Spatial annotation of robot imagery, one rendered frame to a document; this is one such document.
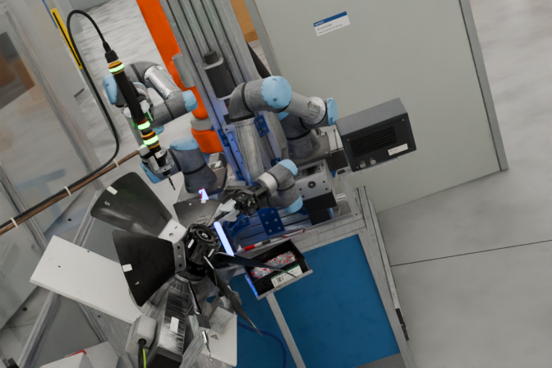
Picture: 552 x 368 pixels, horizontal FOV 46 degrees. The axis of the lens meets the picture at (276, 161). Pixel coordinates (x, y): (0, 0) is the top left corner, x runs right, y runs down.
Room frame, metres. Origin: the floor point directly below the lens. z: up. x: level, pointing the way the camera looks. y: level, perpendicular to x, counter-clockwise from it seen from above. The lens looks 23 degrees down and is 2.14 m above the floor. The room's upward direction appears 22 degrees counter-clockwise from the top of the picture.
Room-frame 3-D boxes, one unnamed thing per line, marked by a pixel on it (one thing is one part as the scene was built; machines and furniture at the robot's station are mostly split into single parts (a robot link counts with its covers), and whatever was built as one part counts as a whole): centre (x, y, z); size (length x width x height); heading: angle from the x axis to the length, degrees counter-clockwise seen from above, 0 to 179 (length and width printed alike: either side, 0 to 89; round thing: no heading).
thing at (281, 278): (2.13, 0.15, 0.85); 0.22 x 0.17 x 0.07; 100
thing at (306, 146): (2.63, -0.14, 1.09); 0.15 x 0.15 x 0.10
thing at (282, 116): (2.63, -0.14, 1.20); 0.13 x 0.12 x 0.14; 57
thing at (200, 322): (1.61, 0.38, 1.08); 0.07 x 0.04 x 0.06; 5
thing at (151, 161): (1.94, 0.35, 1.50); 0.09 x 0.07 x 0.10; 120
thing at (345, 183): (2.26, -0.22, 0.96); 0.03 x 0.03 x 0.20; 85
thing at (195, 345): (1.61, 0.44, 1.03); 0.15 x 0.10 x 0.14; 85
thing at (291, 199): (2.19, 0.02, 1.08); 0.11 x 0.08 x 0.11; 57
